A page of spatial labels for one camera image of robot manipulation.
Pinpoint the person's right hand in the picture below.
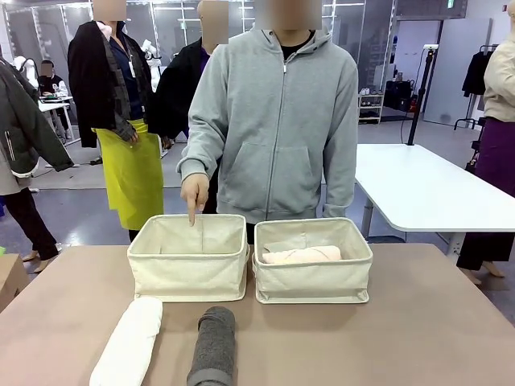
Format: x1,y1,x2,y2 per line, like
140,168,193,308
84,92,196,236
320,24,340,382
180,175,210,228

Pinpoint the pink towel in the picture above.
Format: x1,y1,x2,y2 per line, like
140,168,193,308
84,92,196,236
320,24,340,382
262,245,343,265

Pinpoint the dark grey towel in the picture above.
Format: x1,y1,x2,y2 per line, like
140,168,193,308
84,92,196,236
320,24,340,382
186,306,237,386

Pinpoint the white towel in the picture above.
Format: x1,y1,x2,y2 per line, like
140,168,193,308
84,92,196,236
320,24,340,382
89,296,164,386

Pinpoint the person's right forearm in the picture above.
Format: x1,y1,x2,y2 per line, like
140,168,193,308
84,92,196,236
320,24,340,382
176,116,227,187

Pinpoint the person's left forearm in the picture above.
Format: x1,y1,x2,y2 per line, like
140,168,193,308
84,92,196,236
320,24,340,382
321,120,359,220

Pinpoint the person with yellow apron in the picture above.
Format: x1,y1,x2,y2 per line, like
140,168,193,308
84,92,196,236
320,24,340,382
67,0,166,242

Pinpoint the cream fabric basket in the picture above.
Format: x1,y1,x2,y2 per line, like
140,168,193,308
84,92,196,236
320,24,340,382
252,217,374,305
126,214,251,303

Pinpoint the person in grey hoodie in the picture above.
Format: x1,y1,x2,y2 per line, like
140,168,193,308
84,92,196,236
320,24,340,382
176,0,359,226

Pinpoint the white background desk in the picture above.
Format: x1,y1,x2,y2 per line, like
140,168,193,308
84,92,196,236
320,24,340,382
38,95,76,142

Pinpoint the seated person at desk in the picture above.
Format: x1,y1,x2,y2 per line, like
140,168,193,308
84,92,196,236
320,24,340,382
38,60,68,101

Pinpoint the person in green jacket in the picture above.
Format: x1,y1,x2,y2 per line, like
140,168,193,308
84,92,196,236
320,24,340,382
0,55,76,274

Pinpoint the wooden shoe rack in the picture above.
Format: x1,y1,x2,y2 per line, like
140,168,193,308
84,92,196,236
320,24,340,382
357,92,382,125

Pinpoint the brown cardboard box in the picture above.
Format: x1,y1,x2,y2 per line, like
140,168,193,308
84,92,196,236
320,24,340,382
0,253,31,313

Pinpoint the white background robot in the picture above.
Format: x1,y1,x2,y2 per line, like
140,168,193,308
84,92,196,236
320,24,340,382
7,55,40,92

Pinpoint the black suitcase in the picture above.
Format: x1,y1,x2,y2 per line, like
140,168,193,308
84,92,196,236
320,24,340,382
384,79,416,113

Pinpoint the white side table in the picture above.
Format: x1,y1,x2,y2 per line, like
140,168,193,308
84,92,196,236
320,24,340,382
356,143,515,257

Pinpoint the black tripod pole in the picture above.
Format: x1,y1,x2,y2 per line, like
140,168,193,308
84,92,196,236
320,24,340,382
406,43,439,146

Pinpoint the black utility cart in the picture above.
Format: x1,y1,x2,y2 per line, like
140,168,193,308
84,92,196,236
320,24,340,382
465,140,482,175

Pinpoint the clothes rack with dark coats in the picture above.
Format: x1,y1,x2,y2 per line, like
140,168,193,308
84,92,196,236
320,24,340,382
454,43,500,130

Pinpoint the person in purple skirt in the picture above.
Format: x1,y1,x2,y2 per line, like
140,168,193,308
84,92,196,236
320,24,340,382
456,7,515,287

